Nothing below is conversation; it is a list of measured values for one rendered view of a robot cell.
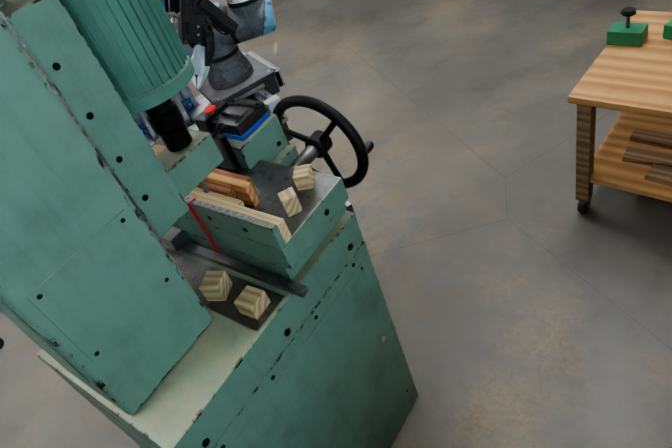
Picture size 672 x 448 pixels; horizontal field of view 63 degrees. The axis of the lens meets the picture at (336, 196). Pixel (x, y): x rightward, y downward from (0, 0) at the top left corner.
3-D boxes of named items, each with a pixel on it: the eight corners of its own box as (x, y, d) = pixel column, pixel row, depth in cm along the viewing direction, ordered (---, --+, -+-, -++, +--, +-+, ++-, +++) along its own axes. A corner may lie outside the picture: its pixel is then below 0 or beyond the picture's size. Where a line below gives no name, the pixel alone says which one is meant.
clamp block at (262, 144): (290, 144, 131) (277, 113, 126) (256, 180, 124) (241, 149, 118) (247, 136, 140) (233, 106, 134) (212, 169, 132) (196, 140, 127)
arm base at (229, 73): (204, 80, 184) (191, 54, 178) (242, 60, 188) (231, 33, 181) (220, 94, 173) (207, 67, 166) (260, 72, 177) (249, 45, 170)
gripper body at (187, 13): (159, 43, 114) (156, -19, 110) (193, 44, 120) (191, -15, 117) (182, 44, 109) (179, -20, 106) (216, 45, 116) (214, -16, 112)
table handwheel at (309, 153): (270, 75, 135) (285, 158, 157) (218, 123, 124) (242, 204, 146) (372, 112, 124) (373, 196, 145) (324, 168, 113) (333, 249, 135)
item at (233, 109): (270, 115, 126) (262, 95, 122) (240, 144, 120) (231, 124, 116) (231, 109, 133) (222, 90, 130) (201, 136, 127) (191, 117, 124)
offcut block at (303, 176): (297, 191, 112) (292, 178, 110) (299, 179, 115) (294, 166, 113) (313, 188, 111) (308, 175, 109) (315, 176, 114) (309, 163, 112)
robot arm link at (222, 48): (203, 48, 179) (184, 9, 170) (241, 35, 178) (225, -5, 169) (201, 64, 170) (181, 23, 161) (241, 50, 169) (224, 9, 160)
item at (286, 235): (292, 236, 102) (283, 218, 99) (286, 244, 101) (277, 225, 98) (111, 179, 136) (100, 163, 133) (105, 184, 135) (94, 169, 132)
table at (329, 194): (373, 170, 120) (366, 148, 116) (293, 271, 104) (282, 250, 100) (193, 133, 154) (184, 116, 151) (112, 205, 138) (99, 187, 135)
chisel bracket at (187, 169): (228, 165, 110) (210, 132, 105) (180, 212, 103) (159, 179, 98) (203, 160, 115) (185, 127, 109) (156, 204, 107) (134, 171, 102)
